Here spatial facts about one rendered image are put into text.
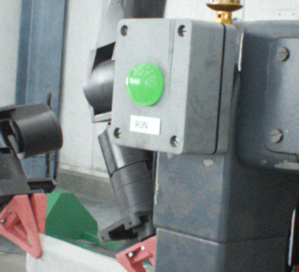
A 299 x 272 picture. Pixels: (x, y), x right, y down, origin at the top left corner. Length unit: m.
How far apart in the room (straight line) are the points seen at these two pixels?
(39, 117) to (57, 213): 5.11
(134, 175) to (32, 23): 8.68
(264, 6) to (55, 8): 2.80
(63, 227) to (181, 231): 5.67
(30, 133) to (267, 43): 0.62
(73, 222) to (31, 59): 3.52
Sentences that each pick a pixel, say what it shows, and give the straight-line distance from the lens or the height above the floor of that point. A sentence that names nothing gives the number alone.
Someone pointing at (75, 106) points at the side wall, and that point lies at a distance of 9.20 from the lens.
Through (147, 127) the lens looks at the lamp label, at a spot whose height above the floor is 1.26.
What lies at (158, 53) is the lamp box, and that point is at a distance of 0.56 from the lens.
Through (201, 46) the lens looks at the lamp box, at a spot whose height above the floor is 1.31.
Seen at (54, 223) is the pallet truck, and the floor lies 0.17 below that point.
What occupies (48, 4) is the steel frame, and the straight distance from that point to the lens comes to 9.19.
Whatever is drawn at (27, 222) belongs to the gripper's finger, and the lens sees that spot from 1.06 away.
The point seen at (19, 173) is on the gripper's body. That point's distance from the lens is 1.10.
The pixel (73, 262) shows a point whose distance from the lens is 1.00.
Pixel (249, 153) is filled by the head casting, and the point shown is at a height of 1.24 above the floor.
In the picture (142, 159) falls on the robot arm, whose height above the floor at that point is 1.20.
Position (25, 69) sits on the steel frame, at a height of 1.30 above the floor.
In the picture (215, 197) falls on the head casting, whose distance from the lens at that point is 0.58.
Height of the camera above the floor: 1.29
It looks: 3 degrees down
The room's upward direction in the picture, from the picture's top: 4 degrees clockwise
